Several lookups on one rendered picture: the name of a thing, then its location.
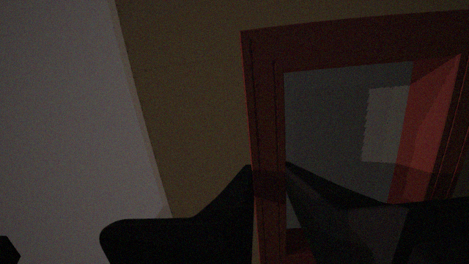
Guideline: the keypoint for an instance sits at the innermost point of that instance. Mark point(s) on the dark red picture frame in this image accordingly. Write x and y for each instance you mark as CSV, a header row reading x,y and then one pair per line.
x,y
378,105

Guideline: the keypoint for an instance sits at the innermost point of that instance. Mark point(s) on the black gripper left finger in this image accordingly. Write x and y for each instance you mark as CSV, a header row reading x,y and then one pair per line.
x,y
220,233

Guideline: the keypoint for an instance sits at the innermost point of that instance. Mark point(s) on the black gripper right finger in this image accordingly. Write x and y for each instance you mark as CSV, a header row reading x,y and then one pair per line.
x,y
345,227

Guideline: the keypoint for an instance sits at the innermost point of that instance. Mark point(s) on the brown flat wooden board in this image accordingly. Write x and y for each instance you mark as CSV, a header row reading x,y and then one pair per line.
x,y
186,64

